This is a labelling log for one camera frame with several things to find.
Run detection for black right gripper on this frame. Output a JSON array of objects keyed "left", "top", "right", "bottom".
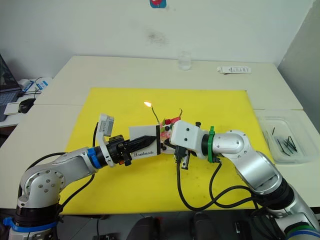
[{"left": 173, "top": 146, "right": 193, "bottom": 171}]

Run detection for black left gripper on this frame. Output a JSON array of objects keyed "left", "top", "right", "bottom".
[{"left": 107, "top": 134, "right": 157, "bottom": 167}]

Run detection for pink pancake cake with fruit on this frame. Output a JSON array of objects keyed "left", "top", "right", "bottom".
[{"left": 159, "top": 115, "right": 181, "bottom": 141}]

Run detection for yellow table mat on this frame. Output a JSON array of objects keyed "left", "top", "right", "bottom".
[{"left": 61, "top": 87, "right": 276, "bottom": 216}]

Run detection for dark rounded shape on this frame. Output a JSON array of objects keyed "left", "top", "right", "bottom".
[{"left": 192, "top": 211, "right": 222, "bottom": 240}]

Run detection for clear glass cup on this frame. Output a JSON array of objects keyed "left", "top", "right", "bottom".
[{"left": 177, "top": 51, "right": 193, "bottom": 71}]

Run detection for white blue packet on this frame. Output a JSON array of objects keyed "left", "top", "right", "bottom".
[
  {"left": 19, "top": 79, "right": 36, "bottom": 95},
  {"left": 34, "top": 76, "right": 54, "bottom": 92}
]

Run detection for clear plastic container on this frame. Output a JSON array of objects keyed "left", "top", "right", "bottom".
[{"left": 257, "top": 113, "right": 319, "bottom": 165}]

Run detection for black computer mouse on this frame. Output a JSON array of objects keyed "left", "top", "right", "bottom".
[{"left": 18, "top": 98, "right": 37, "bottom": 114}]

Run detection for small white box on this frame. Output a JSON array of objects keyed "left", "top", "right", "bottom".
[{"left": 4, "top": 101, "right": 21, "bottom": 116}]

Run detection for grey laptop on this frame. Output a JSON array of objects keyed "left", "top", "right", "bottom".
[{"left": 0, "top": 53, "right": 23, "bottom": 123}]

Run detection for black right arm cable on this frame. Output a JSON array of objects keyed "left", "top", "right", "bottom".
[{"left": 175, "top": 159, "right": 262, "bottom": 211}]

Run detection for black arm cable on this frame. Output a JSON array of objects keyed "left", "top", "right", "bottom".
[
  {"left": 23, "top": 121, "right": 100, "bottom": 216},
  {"left": 175, "top": 159, "right": 262, "bottom": 211}
]

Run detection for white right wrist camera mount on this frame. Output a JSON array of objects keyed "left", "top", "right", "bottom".
[{"left": 169, "top": 120, "right": 204, "bottom": 154}]

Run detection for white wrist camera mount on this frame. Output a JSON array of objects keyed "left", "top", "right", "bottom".
[
  {"left": 169, "top": 120, "right": 204, "bottom": 154},
  {"left": 96, "top": 113, "right": 117, "bottom": 168}
]

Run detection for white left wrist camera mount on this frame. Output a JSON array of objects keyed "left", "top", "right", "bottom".
[{"left": 96, "top": 113, "right": 117, "bottom": 168}]

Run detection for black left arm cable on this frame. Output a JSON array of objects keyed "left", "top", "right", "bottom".
[{"left": 23, "top": 121, "right": 100, "bottom": 216}]

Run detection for blue red wall hook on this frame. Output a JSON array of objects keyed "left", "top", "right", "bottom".
[{"left": 149, "top": 0, "right": 168, "bottom": 9}]

